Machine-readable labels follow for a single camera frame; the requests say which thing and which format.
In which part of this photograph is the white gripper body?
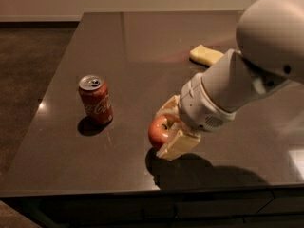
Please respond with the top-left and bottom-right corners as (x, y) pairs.
(178, 73), (236, 132)

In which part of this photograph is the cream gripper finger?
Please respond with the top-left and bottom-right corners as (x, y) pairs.
(157, 123), (201, 161)
(155, 95), (180, 118)

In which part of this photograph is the red apple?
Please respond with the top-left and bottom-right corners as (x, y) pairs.
(148, 114), (175, 150)

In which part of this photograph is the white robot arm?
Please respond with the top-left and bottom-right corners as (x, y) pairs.
(157, 0), (304, 161)

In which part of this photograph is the yellow sponge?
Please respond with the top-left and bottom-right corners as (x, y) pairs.
(189, 45), (223, 67)

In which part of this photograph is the red Coca-Cola can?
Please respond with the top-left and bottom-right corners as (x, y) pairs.
(79, 75), (113, 125)

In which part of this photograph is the dark cabinet drawer front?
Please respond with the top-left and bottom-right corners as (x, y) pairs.
(37, 190), (276, 221)

